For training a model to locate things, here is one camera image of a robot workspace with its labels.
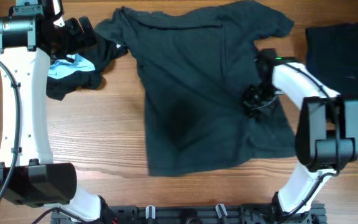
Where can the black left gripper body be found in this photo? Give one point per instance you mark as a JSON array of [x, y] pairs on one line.
[[73, 40]]

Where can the folded dark navy garment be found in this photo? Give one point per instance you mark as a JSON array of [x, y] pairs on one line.
[[332, 56]]

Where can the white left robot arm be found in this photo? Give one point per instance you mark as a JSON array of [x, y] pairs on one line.
[[32, 35]]

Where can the black garment with logo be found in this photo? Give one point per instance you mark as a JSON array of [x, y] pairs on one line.
[[101, 56]]

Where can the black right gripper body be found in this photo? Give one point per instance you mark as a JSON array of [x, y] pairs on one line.
[[260, 99]]

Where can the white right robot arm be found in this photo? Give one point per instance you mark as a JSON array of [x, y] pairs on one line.
[[326, 139]]

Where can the light blue crumpled garment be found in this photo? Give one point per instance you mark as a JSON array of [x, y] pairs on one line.
[[64, 67]]

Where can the dark green t-shirt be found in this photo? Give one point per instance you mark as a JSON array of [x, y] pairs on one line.
[[195, 69]]

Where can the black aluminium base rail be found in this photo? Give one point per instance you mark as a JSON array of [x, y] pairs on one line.
[[243, 214]]

